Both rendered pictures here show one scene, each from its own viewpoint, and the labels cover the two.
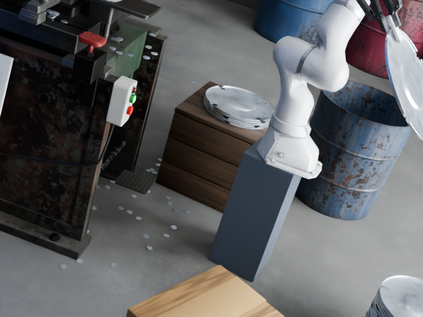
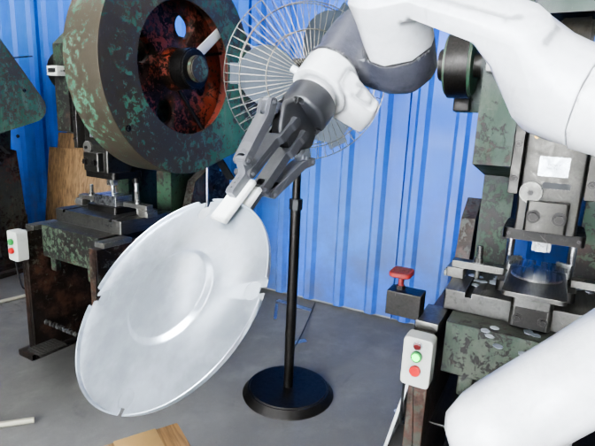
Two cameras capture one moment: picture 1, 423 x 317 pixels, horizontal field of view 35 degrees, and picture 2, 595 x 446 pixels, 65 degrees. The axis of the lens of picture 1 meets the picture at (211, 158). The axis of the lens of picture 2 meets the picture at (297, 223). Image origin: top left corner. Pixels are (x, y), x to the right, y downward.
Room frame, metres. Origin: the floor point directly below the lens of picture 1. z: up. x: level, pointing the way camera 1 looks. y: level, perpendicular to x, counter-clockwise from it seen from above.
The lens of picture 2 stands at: (1.95, -0.86, 1.16)
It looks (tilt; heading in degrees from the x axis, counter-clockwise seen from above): 13 degrees down; 112
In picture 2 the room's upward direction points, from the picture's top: 2 degrees clockwise
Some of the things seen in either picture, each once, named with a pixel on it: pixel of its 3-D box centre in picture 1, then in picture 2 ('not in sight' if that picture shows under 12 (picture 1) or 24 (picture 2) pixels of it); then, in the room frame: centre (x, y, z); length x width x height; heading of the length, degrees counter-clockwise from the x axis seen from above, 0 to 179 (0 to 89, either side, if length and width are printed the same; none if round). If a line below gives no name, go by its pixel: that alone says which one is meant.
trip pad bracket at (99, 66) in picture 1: (86, 80); (404, 319); (1.77, 0.41, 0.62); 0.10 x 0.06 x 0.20; 174
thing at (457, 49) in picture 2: not in sight; (471, 72); (1.86, 0.65, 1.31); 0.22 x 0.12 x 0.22; 84
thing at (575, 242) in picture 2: not in sight; (543, 235); (2.11, 0.61, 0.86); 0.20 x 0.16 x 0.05; 174
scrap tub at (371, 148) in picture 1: (349, 150); not in sight; (2.71, -0.56, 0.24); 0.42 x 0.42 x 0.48
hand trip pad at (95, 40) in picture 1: (90, 49); (400, 282); (1.76, 0.41, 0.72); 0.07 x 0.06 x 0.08; 84
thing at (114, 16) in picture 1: (114, 17); (531, 303); (2.09, 0.43, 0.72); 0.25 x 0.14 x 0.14; 84
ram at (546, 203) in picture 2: not in sight; (552, 175); (2.10, 0.57, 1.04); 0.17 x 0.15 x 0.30; 84
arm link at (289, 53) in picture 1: (293, 78); not in sight; (2.05, -0.17, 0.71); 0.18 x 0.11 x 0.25; 61
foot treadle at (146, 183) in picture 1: (73, 164); not in sight; (2.09, 0.47, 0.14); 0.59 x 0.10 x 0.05; 84
